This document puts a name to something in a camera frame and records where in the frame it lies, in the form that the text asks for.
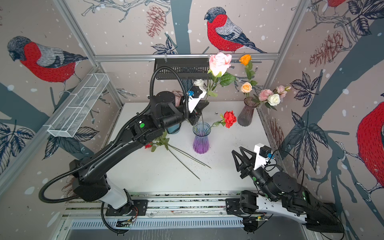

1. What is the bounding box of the teal ceramic vase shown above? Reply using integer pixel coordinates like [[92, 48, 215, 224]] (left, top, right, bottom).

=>
[[167, 123, 182, 135]]

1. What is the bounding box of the blue purple glass vase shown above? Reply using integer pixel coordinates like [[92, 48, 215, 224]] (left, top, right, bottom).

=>
[[193, 122, 211, 154]]

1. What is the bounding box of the small red rose stem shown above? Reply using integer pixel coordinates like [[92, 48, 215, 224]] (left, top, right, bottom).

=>
[[145, 131, 211, 181]]

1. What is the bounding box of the mauve glass vase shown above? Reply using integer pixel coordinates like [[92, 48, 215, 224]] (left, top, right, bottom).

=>
[[238, 97, 259, 127]]

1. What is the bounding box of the single pink rose stem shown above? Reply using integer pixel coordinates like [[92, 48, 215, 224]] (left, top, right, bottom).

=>
[[207, 53, 236, 97]]

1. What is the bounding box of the orange rose stem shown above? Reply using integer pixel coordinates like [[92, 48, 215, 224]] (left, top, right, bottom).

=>
[[240, 55, 258, 98]]

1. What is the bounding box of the pink carnation stem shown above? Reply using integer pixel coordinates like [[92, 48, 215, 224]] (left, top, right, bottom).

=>
[[259, 85, 291, 102]]

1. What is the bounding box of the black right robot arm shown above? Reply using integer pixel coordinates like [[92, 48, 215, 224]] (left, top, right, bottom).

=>
[[226, 145, 345, 234]]

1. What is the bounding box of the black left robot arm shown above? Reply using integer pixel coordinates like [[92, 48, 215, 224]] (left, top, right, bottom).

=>
[[70, 91, 208, 210]]

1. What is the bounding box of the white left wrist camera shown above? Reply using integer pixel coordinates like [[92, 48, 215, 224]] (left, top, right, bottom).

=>
[[188, 86, 207, 113]]

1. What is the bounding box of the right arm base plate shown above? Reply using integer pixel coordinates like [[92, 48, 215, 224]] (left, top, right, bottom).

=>
[[225, 198, 250, 218]]

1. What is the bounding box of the black hanging wire basket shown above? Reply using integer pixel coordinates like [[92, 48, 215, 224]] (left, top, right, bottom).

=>
[[154, 58, 209, 80]]

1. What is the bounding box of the black corrugated cable hose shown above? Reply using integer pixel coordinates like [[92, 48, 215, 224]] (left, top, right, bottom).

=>
[[38, 65, 190, 235]]

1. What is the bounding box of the aluminium rail base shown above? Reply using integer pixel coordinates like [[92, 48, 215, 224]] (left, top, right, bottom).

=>
[[64, 191, 310, 230]]

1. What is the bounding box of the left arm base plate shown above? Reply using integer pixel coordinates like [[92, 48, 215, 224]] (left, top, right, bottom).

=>
[[106, 200, 149, 217]]

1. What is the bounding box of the white wire mesh basket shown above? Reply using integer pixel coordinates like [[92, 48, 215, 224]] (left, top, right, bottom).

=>
[[48, 73, 110, 138]]

